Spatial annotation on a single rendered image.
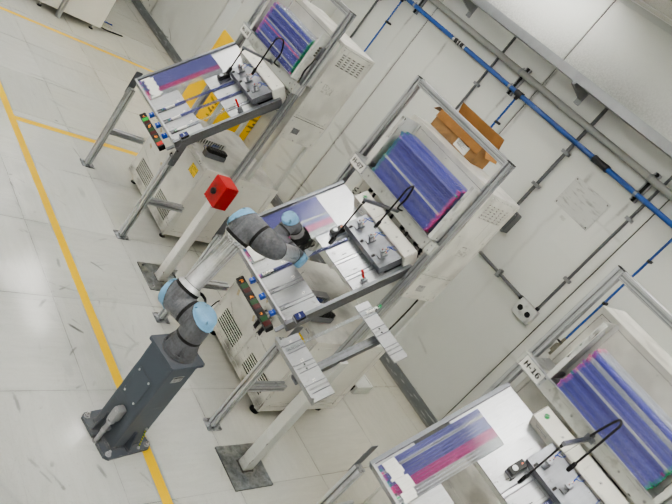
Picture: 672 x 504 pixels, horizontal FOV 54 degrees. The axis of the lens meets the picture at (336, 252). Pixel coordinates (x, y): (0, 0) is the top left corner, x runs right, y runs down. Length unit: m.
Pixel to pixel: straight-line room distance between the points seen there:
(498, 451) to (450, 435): 0.20
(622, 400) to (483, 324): 2.06
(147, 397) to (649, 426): 1.96
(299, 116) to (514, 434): 2.42
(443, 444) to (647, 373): 0.87
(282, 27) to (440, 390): 2.69
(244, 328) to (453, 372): 1.71
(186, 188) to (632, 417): 2.92
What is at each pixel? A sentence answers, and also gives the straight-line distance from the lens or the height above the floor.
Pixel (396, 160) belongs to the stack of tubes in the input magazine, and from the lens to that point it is 3.47.
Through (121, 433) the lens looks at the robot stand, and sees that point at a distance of 3.05.
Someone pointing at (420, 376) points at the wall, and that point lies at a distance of 5.00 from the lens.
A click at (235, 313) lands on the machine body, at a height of 0.26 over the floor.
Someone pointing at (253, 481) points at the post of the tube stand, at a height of 0.01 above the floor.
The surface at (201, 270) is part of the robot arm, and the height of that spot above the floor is 0.88.
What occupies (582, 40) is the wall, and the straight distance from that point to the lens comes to 4.98.
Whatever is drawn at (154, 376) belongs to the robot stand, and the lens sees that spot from 2.86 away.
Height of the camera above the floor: 2.21
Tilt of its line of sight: 21 degrees down
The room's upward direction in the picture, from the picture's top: 40 degrees clockwise
